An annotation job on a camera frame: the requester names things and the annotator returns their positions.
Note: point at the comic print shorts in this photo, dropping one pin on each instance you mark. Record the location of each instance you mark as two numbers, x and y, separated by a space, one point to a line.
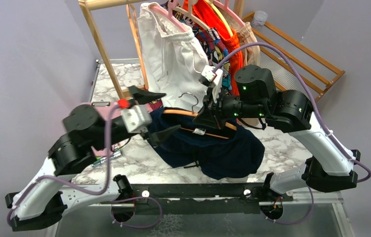
209 39

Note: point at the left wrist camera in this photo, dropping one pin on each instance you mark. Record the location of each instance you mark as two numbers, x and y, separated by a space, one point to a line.
136 119

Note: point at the wooden slatted shelf rack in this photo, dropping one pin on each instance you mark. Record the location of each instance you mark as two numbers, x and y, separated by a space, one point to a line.
318 74

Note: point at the orange wooden hanger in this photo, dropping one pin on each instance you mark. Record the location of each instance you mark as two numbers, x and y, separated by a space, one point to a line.
185 118

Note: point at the navy blue shorts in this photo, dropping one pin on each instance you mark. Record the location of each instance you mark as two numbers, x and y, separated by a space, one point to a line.
237 157

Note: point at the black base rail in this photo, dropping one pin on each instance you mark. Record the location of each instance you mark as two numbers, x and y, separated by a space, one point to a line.
188 199

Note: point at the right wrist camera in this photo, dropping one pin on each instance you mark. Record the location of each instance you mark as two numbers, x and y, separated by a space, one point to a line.
212 79

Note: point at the beige wooden hanger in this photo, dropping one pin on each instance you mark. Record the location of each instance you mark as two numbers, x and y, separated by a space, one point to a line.
189 14

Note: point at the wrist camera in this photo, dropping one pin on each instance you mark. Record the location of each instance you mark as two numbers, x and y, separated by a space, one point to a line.
136 119
212 79

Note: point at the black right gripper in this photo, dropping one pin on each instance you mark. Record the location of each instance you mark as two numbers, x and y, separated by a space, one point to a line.
211 116

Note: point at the white shorts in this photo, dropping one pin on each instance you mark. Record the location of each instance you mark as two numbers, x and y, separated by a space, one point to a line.
173 59

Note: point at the pink hanger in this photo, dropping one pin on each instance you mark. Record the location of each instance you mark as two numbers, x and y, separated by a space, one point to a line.
230 16
168 15

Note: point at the yellow hanger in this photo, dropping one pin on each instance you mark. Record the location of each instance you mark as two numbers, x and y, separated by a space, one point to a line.
220 16

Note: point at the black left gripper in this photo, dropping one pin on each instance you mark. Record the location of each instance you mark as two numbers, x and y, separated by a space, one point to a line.
156 137

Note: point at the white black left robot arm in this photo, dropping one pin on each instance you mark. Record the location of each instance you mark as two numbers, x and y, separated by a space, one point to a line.
93 127

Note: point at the orange twisted hanger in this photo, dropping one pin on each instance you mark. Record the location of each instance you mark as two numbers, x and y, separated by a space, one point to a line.
131 14

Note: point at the pink hanger left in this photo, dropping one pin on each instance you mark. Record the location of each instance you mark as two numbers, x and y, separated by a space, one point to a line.
168 15

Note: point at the clear paperclip jar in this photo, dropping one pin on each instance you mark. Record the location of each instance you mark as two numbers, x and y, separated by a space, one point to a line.
259 18

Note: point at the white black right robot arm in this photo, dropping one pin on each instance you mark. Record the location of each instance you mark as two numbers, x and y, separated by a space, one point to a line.
330 168

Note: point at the pink hanger right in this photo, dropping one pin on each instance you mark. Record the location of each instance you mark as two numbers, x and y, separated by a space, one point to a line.
230 16

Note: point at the orange red shorts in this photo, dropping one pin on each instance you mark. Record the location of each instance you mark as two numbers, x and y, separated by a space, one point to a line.
204 12

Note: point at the pink clipboard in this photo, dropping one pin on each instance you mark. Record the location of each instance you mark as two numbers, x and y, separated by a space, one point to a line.
104 108

